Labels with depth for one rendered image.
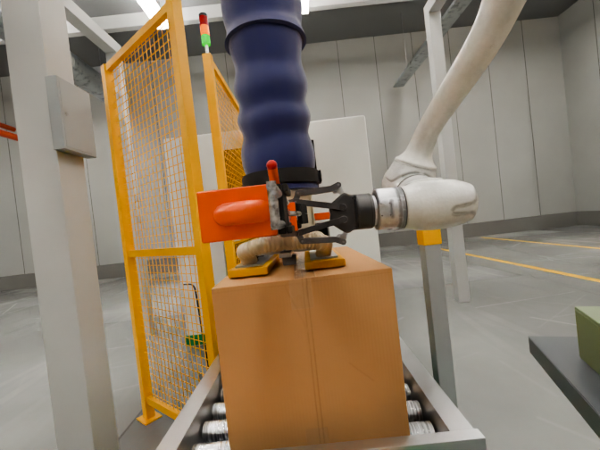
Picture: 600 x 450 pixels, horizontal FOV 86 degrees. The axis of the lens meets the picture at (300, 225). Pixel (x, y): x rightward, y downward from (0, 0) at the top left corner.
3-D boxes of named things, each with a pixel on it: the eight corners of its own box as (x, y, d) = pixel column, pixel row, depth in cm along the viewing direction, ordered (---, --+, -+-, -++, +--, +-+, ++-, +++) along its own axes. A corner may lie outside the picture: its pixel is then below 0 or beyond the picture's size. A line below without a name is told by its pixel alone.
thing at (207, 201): (223, 239, 39) (219, 198, 39) (284, 232, 39) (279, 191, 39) (201, 244, 31) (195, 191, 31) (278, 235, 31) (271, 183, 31)
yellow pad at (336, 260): (304, 256, 112) (304, 242, 112) (333, 253, 112) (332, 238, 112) (304, 270, 78) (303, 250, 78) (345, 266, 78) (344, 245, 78)
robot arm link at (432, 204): (408, 240, 65) (389, 220, 77) (485, 234, 64) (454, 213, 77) (409, 188, 61) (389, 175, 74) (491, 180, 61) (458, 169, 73)
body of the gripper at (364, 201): (375, 188, 64) (329, 193, 64) (379, 230, 64) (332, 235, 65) (368, 192, 72) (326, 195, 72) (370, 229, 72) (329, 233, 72)
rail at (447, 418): (341, 287, 297) (338, 267, 297) (346, 287, 297) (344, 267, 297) (463, 528, 66) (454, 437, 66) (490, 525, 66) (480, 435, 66)
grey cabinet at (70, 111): (87, 159, 150) (79, 95, 150) (97, 157, 150) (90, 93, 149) (53, 149, 130) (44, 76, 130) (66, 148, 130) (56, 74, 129)
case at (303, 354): (260, 354, 130) (248, 257, 130) (357, 343, 131) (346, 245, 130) (231, 469, 70) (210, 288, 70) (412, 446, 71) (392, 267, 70)
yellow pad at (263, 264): (251, 262, 112) (249, 247, 112) (279, 259, 112) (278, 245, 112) (228, 279, 78) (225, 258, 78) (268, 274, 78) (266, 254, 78)
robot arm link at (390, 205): (408, 229, 63) (378, 232, 64) (395, 229, 73) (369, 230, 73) (404, 184, 63) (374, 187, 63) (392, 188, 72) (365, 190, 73)
